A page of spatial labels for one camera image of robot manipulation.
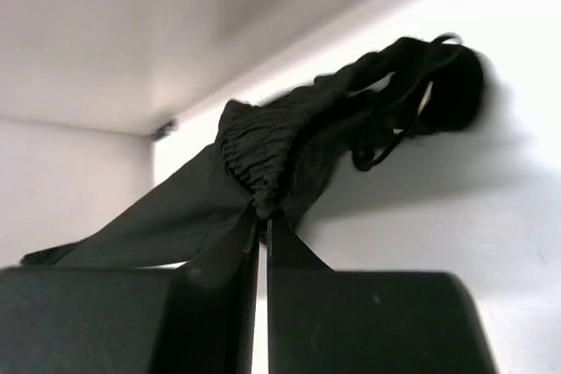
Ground black shorts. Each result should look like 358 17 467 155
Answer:
21 34 486 268

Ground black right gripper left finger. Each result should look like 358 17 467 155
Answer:
1 208 259 373

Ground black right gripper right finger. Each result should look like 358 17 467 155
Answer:
266 215 496 374

